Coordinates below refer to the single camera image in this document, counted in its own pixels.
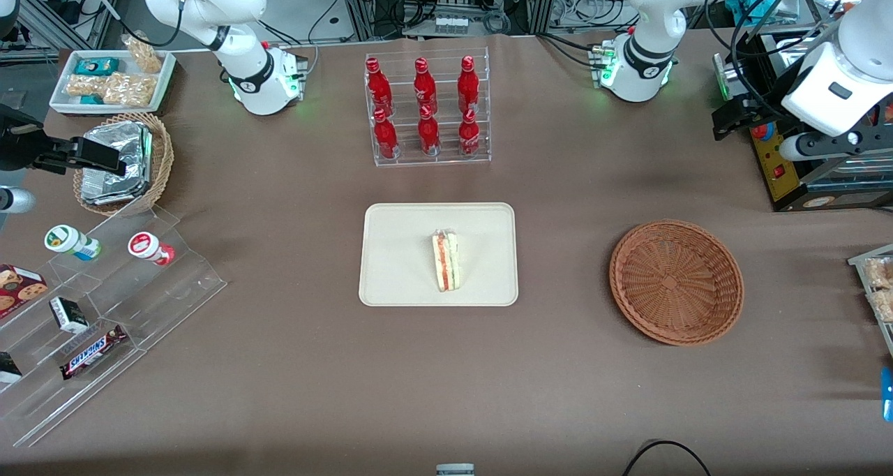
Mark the white power strip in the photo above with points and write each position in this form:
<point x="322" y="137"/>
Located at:
<point x="451" y="25"/>

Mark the white rectangular snack tray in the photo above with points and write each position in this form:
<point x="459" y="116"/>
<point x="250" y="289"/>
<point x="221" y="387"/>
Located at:
<point x="63" y="102"/>

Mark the brown round wicker basket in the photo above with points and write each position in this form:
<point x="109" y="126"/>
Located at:
<point x="677" y="280"/>

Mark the grey metal object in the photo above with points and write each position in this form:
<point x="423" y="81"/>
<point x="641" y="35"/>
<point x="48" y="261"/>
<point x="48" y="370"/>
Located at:
<point x="455" y="470"/>

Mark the clear bag of fried snacks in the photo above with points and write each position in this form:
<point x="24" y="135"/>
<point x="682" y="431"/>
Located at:
<point x="884" y="306"/>
<point x="880" y="273"/>

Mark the white tray with snack bags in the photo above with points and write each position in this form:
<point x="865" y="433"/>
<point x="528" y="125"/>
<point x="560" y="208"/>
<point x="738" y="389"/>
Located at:
<point x="864" y="261"/>

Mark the black food warmer machine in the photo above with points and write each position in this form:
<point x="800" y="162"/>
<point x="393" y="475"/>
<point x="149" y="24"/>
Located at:
<point x="802" y="193"/>

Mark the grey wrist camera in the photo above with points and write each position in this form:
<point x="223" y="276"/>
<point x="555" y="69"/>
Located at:
<point x="816" y="146"/>
<point x="15" y="200"/>

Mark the snickers chocolate bar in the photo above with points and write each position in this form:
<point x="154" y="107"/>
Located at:
<point x="92" y="352"/>

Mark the triangular sandwich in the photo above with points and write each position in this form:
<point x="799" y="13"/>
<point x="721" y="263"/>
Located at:
<point x="446" y="259"/>

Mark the clear acrylic bottle rack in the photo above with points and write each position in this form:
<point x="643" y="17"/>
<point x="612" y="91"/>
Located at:
<point x="446" y="160"/>

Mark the clear acrylic step display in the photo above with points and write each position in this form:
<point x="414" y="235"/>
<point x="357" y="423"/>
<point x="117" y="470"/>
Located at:
<point x="160" y="301"/>

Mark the aluminium frame rack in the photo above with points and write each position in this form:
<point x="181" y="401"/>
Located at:
<point x="363" y="5"/>

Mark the tan wicker basket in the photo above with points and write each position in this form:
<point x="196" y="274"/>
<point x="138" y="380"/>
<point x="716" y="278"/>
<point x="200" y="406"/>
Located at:
<point x="162" y="155"/>

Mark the red cola bottle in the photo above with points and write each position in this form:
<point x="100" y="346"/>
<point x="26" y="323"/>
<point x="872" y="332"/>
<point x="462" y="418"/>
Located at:
<point x="424" y="88"/>
<point x="428" y="135"/>
<point x="379" y="86"/>
<point x="469" y="137"/>
<point x="385" y="139"/>
<point x="468" y="86"/>

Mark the foil wrapped package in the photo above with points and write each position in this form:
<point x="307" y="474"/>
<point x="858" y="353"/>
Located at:
<point x="122" y="141"/>
<point x="115" y="192"/>

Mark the red lid yogurt bottle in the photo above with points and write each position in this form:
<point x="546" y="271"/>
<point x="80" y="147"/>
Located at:
<point x="148" y="246"/>

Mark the black snack box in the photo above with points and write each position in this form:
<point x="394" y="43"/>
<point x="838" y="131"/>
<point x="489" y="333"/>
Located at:
<point x="8" y="368"/>

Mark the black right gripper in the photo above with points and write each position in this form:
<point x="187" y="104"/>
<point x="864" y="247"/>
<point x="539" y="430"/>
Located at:
<point x="15" y="148"/>

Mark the teal cloth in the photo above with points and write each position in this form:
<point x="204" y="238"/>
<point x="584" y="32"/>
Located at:
<point x="752" y="0"/>

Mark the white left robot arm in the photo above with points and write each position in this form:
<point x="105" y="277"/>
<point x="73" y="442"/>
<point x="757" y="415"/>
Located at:
<point x="649" y="22"/>

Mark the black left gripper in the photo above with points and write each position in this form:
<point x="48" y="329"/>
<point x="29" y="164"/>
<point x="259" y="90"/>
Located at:
<point x="766" y="96"/>

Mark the green lid yogurt bottle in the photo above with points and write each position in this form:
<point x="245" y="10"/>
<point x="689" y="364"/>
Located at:
<point x="68" y="241"/>

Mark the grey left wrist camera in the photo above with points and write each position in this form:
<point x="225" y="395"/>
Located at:
<point x="816" y="146"/>

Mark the cream plastic tray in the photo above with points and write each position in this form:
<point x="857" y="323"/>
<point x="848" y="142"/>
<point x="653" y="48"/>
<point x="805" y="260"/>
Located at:
<point x="398" y="253"/>

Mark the small black white box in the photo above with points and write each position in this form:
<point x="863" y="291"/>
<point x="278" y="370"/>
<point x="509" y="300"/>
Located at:
<point x="68" y="315"/>

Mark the blue plastic object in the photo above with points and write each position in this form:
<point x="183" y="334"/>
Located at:
<point x="887" y="396"/>

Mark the red cookie box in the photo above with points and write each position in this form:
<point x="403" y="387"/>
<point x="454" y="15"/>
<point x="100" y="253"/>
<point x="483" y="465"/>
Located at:
<point x="19" y="289"/>

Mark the teal snack box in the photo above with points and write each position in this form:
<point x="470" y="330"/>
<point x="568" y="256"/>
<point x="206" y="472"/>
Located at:
<point x="96" y="65"/>

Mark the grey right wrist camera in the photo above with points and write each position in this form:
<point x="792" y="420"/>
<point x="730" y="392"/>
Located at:
<point x="15" y="200"/>

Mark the small teal snack packet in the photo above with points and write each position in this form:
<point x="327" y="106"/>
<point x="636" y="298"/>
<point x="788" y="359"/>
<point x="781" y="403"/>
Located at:
<point x="91" y="100"/>

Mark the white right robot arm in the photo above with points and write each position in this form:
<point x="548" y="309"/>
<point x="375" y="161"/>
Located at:
<point x="244" y="71"/>

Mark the clear bag of puffed snacks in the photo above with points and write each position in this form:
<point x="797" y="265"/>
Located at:
<point x="145" y="56"/>
<point x="131" y="90"/>
<point x="85" y="85"/>

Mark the steel warmer pan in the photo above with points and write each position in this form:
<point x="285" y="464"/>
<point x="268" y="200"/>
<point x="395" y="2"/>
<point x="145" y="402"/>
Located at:
<point x="795" y="47"/>

